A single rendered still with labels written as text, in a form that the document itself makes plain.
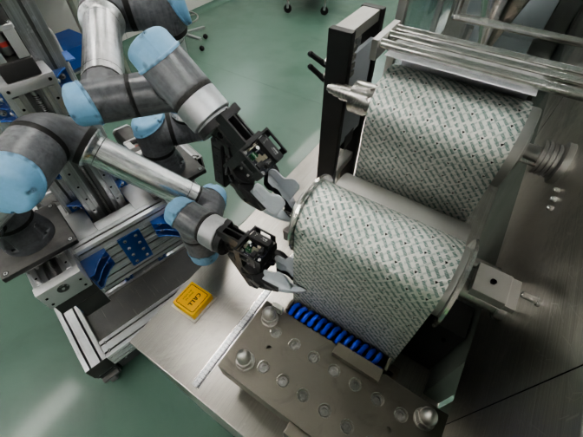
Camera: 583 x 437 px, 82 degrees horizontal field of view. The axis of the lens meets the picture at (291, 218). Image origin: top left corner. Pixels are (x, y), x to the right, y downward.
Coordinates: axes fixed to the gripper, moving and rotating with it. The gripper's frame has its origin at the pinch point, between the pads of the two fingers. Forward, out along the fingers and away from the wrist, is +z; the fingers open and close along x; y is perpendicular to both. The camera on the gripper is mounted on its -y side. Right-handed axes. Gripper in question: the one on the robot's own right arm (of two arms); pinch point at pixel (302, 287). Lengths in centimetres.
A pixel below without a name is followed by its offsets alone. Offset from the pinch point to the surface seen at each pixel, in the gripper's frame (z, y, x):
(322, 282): 4.3, 7.0, -0.2
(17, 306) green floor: -151, -109, -44
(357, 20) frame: -13, 35, 39
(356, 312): 11.7, 3.1, -0.3
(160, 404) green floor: -51, -109, -35
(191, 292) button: -27.2, -16.6, -9.0
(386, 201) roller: 7.5, 14.2, 17.4
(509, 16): 11, 29, 75
